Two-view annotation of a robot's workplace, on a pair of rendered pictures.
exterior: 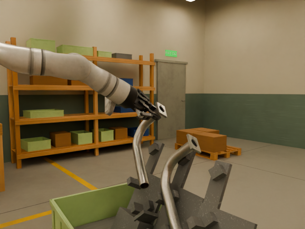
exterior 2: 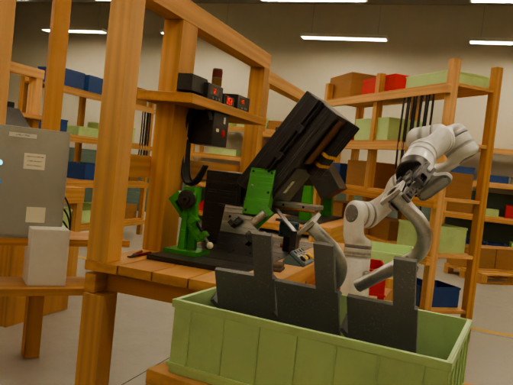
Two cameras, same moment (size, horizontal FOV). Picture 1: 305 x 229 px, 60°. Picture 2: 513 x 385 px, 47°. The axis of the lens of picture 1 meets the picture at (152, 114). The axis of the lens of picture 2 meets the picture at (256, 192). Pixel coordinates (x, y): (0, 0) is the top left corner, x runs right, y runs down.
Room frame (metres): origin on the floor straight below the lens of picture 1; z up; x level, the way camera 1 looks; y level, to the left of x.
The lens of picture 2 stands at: (1.78, -0.89, 1.28)
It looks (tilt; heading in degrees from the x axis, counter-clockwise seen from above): 3 degrees down; 148
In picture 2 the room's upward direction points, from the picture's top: 6 degrees clockwise
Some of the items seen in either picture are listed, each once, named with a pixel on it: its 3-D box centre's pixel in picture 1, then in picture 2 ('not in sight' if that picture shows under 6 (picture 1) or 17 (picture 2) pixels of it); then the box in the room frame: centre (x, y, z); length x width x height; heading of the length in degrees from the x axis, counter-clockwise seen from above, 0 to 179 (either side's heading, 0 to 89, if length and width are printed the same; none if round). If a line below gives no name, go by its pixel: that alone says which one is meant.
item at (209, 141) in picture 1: (206, 141); not in sight; (5.66, -1.17, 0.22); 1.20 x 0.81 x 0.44; 34
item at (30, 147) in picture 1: (91, 101); not in sight; (5.52, 1.28, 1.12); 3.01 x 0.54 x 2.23; 129
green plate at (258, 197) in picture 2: not in sight; (261, 192); (-0.41, 0.48, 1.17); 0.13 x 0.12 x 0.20; 129
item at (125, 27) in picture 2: not in sight; (199, 142); (-0.74, 0.32, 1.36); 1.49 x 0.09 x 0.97; 129
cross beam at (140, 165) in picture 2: not in sight; (184, 169); (-0.79, 0.27, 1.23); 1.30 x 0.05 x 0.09; 129
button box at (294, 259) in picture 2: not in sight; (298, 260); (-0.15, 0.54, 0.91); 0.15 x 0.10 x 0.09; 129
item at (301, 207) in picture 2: not in sight; (279, 204); (-0.48, 0.63, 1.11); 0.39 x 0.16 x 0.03; 39
